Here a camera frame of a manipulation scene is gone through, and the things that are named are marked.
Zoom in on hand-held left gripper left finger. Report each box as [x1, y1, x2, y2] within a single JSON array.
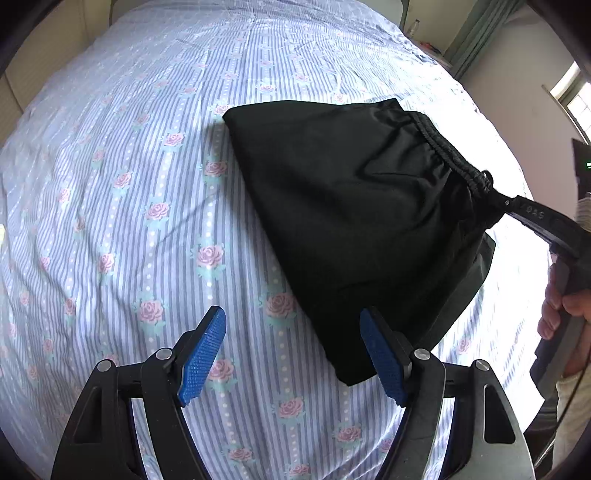
[[50, 305, 227, 480]]

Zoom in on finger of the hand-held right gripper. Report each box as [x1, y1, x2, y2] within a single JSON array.
[[500, 196, 584, 260]]

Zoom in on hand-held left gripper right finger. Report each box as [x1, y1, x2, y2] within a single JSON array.
[[359, 307, 533, 480]]

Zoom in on black pants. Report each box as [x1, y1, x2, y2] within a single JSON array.
[[222, 98, 508, 387]]

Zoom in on person's right hand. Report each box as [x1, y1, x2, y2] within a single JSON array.
[[537, 276, 591, 342]]

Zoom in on window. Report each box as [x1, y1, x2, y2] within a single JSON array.
[[542, 61, 591, 145]]

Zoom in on person's light clothing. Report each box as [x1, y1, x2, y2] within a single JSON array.
[[554, 364, 591, 467]]

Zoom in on floral striped bed sheet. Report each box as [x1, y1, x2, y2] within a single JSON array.
[[0, 0, 557, 480]]

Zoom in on green curtain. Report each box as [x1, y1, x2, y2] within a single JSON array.
[[449, 0, 528, 80]]

